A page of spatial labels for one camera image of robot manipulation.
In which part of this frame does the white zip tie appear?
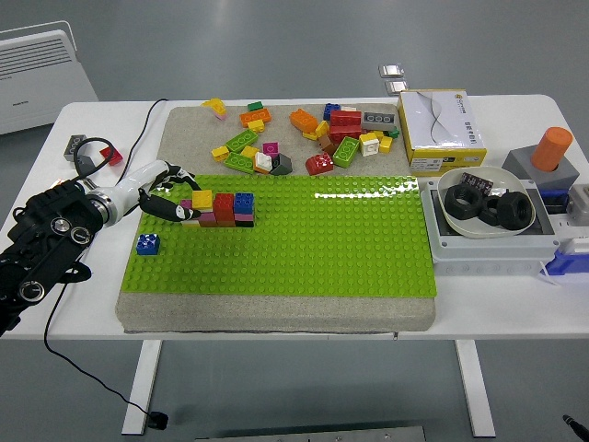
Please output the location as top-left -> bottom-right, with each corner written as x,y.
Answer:
536,262 -> 562,287

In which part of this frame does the black grey slope brick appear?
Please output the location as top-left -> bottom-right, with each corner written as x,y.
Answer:
269,153 -> 294,178

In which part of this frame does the grey metal connector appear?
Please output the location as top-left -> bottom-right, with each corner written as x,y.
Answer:
565,183 -> 589,215

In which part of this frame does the orange cylinder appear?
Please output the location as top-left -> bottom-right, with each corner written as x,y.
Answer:
530,126 -> 574,174

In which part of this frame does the green studded baseplate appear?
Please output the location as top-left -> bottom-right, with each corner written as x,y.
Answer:
118,173 -> 438,298

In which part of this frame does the long pink brick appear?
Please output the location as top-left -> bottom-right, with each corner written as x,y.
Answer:
179,198 -> 216,224

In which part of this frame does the long lime green brick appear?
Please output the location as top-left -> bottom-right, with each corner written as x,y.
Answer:
224,128 -> 260,154
331,135 -> 361,169
223,152 -> 257,175

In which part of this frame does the large red brick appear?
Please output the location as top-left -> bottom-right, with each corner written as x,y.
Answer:
329,109 -> 364,144

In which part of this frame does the yellow pink slope brick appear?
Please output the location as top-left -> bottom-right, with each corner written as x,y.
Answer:
201,98 -> 228,122

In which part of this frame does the long orange brick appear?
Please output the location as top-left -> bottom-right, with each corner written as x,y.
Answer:
238,109 -> 272,129

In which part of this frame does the grey junction box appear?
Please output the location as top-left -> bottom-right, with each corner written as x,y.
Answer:
419,177 -> 560,277

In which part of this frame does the large black hex nut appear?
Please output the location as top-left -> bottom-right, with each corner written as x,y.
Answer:
444,185 -> 485,222
496,191 -> 535,230

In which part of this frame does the black robot hand cable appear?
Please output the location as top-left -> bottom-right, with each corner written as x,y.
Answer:
73,137 -> 116,185

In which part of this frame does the small black hex nut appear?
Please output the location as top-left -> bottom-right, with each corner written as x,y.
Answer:
478,195 -> 503,227

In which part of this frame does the red curved brick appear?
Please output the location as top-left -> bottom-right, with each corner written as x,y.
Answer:
305,153 -> 336,177

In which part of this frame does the white table leg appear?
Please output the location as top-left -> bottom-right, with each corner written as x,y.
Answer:
120,339 -> 163,436
453,339 -> 497,437

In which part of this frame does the white panel heater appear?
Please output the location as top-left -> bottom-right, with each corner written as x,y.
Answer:
0,20 -> 100,137

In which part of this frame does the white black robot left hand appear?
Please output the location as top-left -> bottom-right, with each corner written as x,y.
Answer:
104,158 -> 203,224

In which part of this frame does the white yellow cardboard box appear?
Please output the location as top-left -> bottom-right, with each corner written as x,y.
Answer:
396,88 -> 488,175

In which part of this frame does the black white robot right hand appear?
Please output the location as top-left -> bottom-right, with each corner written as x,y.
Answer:
562,413 -> 589,436

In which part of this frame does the blue white plastic block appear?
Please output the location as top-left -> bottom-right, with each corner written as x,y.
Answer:
540,237 -> 589,277

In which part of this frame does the grey-brown foam mat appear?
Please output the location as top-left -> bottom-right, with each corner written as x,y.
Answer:
113,103 -> 438,333

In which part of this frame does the black power cord with plug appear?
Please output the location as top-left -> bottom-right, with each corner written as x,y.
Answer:
42,97 -> 170,431

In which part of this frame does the grey metal plate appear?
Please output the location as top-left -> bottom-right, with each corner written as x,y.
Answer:
195,425 -> 427,442

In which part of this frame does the white bowl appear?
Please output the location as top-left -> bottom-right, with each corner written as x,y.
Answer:
435,166 -> 538,239

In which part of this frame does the grey three-hole brick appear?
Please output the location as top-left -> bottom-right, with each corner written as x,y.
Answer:
362,110 -> 398,133
63,134 -> 89,162

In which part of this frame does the white brick with yellow top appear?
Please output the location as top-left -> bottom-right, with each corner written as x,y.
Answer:
358,132 -> 380,158

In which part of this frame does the purple circuit board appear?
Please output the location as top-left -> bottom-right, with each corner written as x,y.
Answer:
458,172 -> 494,194

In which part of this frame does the grey block with hole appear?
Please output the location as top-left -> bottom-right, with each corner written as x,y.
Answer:
501,146 -> 581,191

